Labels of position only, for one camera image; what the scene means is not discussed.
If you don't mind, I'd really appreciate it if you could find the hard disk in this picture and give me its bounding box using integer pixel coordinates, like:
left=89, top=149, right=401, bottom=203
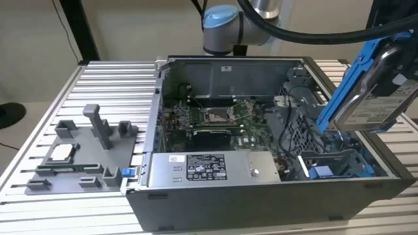
left=316, top=30, right=418, bottom=135

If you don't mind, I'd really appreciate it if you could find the grey perforated disk bay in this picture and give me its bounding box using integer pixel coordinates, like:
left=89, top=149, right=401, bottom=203
left=269, top=82, right=328, bottom=153

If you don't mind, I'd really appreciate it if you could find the green motherboard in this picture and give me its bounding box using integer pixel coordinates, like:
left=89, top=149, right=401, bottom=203
left=158, top=97, right=284, bottom=154

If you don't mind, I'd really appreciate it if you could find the silver power supply with label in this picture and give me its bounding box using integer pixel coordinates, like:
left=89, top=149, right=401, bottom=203
left=146, top=151, right=281, bottom=190

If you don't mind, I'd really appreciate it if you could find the CPU socket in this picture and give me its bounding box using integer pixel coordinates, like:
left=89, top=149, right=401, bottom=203
left=204, top=107, right=235, bottom=124

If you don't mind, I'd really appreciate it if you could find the black PC case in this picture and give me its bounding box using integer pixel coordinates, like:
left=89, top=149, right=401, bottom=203
left=125, top=55, right=415, bottom=232

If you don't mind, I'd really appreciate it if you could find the grey parts rack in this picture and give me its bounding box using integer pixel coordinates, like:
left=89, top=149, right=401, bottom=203
left=24, top=104, right=141, bottom=196

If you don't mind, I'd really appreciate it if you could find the silver CPU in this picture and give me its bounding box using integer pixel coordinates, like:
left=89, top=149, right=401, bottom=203
left=50, top=144, right=74, bottom=161

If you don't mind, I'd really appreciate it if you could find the green RAM stick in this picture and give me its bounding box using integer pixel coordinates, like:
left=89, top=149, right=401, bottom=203
left=36, top=164, right=98, bottom=171

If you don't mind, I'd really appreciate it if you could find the black round stand base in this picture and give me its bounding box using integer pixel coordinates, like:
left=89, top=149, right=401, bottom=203
left=0, top=102, right=28, bottom=129

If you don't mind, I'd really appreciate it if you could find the thin dark round wire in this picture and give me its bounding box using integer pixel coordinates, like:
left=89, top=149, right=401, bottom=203
left=277, top=95, right=315, bottom=160

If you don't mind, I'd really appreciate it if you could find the thick black cable hose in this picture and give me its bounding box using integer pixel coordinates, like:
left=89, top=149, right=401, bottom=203
left=235, top=0, right=418, bottom=46

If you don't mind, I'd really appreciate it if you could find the blue flat disk wire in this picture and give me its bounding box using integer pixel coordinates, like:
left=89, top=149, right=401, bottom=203
left=308, top=166, right=332, bottom=180

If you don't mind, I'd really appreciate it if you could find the coloured power wire bundle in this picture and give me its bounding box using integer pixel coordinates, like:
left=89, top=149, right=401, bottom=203
left=272, top=156, right=292, bottom=176

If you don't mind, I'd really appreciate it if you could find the black upright frame post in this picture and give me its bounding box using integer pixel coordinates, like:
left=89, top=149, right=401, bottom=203
left=60, top=0, right=100, bottom=62

